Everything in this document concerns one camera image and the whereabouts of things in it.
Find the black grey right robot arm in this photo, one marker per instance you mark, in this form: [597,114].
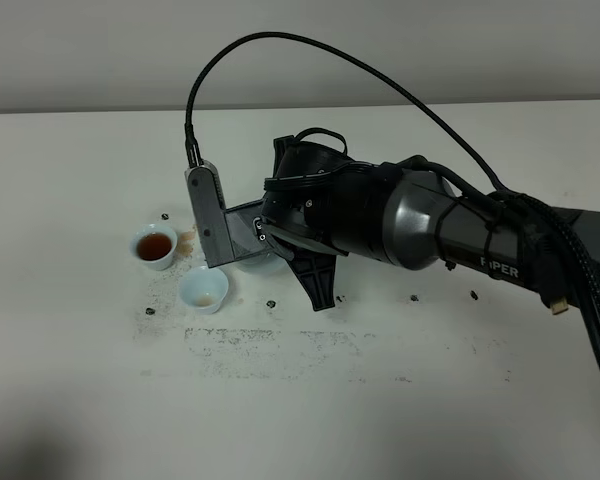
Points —
[434,215]

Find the near light blue teacup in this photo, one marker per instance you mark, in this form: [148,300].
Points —
[204,289]

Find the far light blue teacup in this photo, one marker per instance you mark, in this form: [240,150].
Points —
[154,246]

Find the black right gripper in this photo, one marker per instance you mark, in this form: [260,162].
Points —
[326,204]

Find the light blue porcelain teapot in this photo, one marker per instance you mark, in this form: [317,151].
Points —
[262,265]

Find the light blue teacup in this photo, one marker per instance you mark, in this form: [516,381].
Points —
[154,246]
[204,289]

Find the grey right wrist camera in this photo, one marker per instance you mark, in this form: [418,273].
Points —
[226,235]

